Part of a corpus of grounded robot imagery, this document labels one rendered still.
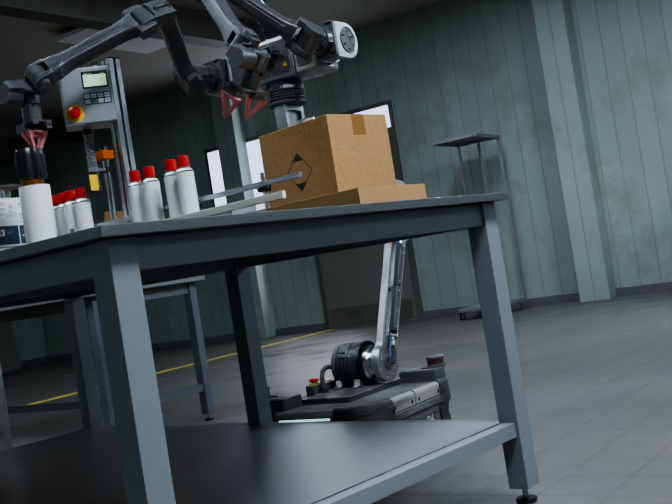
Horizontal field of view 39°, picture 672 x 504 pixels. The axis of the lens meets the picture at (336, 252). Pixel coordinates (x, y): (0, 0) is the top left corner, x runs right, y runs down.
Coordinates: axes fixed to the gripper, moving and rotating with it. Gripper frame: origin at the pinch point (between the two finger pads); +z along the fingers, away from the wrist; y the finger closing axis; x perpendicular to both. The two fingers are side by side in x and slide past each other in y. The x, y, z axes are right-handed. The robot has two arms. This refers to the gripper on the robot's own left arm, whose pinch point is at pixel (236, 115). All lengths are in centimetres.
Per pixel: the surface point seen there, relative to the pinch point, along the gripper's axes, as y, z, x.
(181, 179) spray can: 11.8, 21.0, -1.0
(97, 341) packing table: -98, 167, -101
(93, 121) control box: -4, 30, -55
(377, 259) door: -714, 296, -273
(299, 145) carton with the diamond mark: -7.4, -0.3, 18.8
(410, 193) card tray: 12, -12, 66
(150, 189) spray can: 8.8, 31.0, -12.9
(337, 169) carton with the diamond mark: -5.5, -1.1, 34.4
